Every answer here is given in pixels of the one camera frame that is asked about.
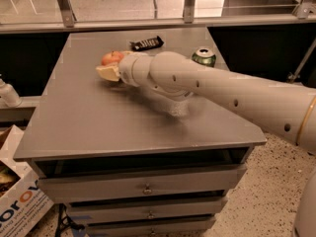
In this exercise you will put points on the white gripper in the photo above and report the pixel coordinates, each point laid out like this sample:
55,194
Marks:
125,68

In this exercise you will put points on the red apple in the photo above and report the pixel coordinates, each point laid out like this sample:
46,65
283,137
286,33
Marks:
113,56

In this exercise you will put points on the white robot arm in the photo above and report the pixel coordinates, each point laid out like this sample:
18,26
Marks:
285,110

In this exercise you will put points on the black rxbar chocolate wrapper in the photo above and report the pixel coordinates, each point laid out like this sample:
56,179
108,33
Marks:
146,44

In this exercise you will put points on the green soda can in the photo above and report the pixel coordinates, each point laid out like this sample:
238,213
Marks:
204,56

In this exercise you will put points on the grey drawer cabinet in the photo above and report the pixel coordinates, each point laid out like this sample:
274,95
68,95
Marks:
86,126

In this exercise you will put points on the white plastic bottle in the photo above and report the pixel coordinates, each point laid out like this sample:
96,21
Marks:
9,95

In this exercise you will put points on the top grey drawer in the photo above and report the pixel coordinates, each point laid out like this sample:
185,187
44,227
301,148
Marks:
143,184

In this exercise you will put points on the grey drawer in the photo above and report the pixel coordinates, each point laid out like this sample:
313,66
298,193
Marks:
146,210
152,227
143,184

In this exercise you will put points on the middle grey drawer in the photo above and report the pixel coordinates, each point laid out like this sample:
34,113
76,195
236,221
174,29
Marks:
146,210

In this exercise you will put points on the white cardboard box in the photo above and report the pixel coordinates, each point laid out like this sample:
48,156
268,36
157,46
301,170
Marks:
22,203

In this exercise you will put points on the bottom grey drawer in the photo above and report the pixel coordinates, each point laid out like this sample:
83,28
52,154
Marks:
152,227

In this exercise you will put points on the metal window frame rail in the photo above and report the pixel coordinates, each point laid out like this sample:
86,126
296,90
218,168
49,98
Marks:
34,16

